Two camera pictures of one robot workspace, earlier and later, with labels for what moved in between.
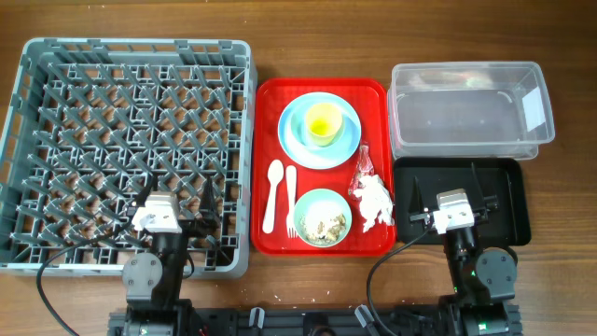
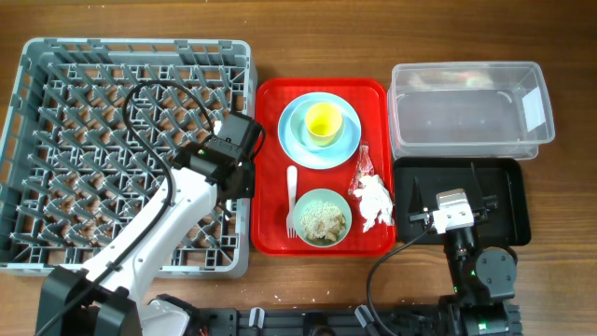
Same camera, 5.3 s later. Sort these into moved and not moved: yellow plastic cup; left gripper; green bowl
Moved: left gripper
Not moved: green bowl; yellow plastic cup
